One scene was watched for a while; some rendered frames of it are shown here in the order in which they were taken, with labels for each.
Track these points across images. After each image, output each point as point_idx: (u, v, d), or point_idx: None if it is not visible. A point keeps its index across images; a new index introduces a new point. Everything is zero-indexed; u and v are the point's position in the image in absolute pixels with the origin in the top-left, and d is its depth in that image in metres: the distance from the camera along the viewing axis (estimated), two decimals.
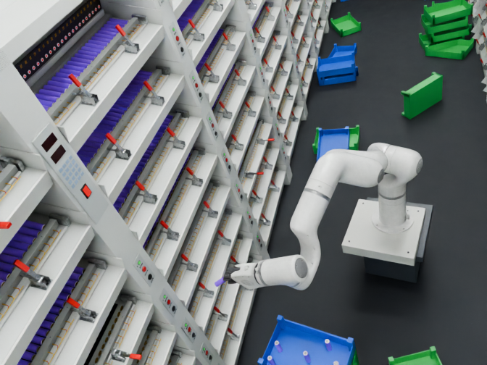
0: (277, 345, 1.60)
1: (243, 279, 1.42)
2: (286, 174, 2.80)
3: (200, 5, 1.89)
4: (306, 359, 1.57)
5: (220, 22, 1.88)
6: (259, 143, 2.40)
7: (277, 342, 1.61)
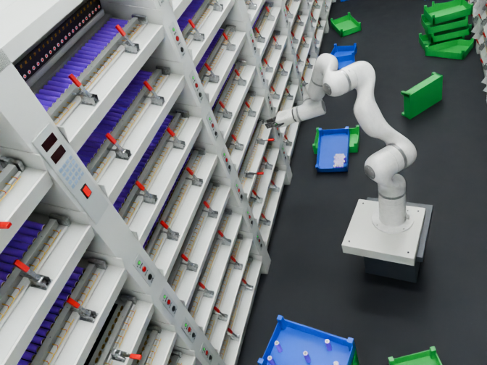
0: (277, 345, 1.60)
1: (284, 111, 2.32)
2: (286, 174, 2.80)
3: (200, 5, 1.89)
4: (306, 359, 1.57)
5: (220, 22, 1.88)
6: (259, 143, 2.40)
7: (277, 342, 1.61)
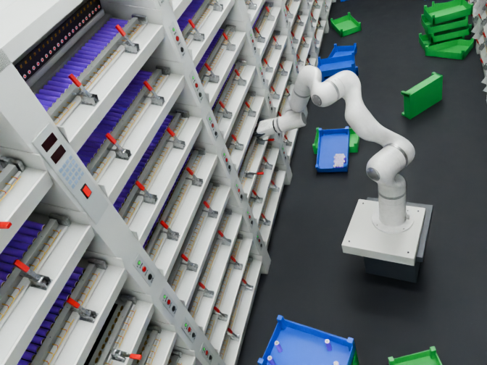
0: (277, 345, 1.60)
1: (266, 121, 2.34)
2: (286, 174, 2.80)
3: (200, 5, 1.89)
4: None
5: (220, 22, 1.88)
6: (259, 143, 2.40)
7: (277, 342, 1.61)
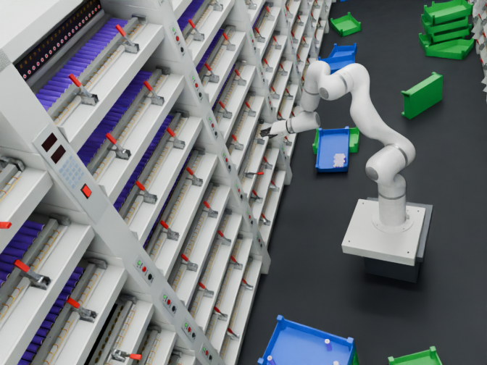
0: None
1: None
2: (286, 174, 2.80)
3: (200, 5, 1.89)
4: None
5: (220, 22, 1.88)
6: (259, 143, 2.40)
7: None
